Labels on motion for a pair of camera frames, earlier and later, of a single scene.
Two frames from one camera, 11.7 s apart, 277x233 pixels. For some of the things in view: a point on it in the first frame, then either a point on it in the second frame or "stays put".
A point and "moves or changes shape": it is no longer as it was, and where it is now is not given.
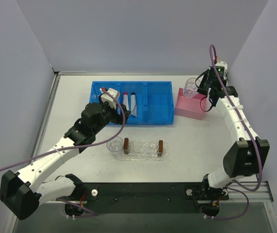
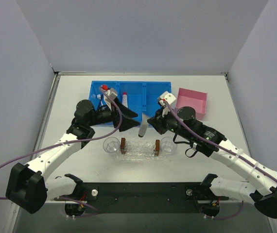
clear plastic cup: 115,145 moves or changes shape
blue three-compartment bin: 155,100 stays put
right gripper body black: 203,85 → 160,121
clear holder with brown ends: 143,147 stays put
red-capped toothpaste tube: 125,100 stays put
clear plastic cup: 191,87 → 168,144
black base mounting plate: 121,197 stays put
